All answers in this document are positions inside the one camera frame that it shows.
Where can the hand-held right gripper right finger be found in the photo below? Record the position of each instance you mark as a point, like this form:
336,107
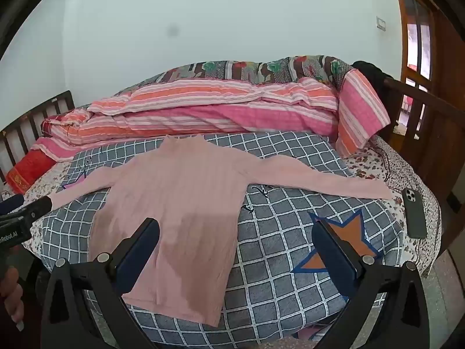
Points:
336,251

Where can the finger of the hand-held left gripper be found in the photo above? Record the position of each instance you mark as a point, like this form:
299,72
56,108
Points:
11,203
36,208

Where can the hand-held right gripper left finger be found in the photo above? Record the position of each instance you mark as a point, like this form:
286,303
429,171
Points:
140,251

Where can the pink knit sweater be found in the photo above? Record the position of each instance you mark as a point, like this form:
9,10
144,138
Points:
181,196

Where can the person's left hand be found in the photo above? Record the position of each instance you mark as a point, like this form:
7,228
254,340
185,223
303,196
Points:
11,292

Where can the red pillow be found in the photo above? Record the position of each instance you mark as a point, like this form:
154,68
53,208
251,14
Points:
25,174

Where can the grey checked blanket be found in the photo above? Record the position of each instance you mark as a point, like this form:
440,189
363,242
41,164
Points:
283,232

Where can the dark cased smartphone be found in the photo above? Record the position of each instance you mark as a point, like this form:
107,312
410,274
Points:
414,214

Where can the floral bed sheet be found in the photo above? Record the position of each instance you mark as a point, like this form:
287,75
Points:
370,163

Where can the pink striped pillow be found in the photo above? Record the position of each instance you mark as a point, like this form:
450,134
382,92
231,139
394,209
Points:
359,112

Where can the dark wooden footboard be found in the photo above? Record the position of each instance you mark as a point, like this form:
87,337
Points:
436,134

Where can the pink orange striped quilt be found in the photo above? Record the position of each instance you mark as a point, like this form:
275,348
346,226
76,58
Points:
218,116

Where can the dark clothing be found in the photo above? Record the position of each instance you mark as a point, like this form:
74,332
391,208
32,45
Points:
370,72

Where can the floral patchwork quilt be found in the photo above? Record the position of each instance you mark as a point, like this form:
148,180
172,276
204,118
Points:
254,69

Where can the wooden glazed door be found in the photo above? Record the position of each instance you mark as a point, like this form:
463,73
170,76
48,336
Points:
403,43

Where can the white wall switch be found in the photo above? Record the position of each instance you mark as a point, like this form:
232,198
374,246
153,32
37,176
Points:
381,23

